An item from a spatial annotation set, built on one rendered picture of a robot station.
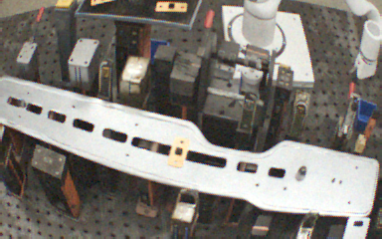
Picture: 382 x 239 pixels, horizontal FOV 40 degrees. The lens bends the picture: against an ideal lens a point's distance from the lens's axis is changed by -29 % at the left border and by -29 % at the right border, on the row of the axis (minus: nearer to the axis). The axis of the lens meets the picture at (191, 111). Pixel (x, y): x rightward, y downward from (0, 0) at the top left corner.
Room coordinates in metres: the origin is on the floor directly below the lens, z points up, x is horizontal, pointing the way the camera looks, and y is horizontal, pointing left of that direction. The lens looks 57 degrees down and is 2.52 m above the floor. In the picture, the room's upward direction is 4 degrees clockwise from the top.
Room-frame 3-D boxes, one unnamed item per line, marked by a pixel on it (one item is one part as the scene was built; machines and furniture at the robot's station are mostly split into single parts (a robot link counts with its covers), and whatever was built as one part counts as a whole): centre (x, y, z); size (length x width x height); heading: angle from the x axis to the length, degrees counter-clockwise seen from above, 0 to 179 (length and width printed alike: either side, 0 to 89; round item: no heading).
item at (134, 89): (1.05, 0.15, 0.89); 0.13 x 0.11 x 0.38; 168
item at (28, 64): (1.14, 0.57, 0.88); 0.11 x 0.10 x 0.36; 168
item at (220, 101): (1.04, -0.12, 0.94); 0.18 x 0.13 x 0.49; 78
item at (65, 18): (1.29, 0.44, 0.92); 0.08 x 0.08 x 0.44; 78
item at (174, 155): (0.86, 0.02, 1.01); 0.08 x 0.04 x 0.01; 168
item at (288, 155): (0.86, 0.04, 1.00); 1.38 x 0.22 x 0.02; 78
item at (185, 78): (1.06, 0.02, 0.89); 0.13 x 0.11 x 0.38; 168
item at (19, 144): (0.99, 0.64, 0.84); 0.18 x 0.06 x 0.29; 168
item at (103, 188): (0.90, 0.23, 0.84); 0.13 x 0.11 x 0.29; 168
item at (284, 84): (1.03, -0.24, 0.91); 0.07 x 0.05 x 0.42; 168
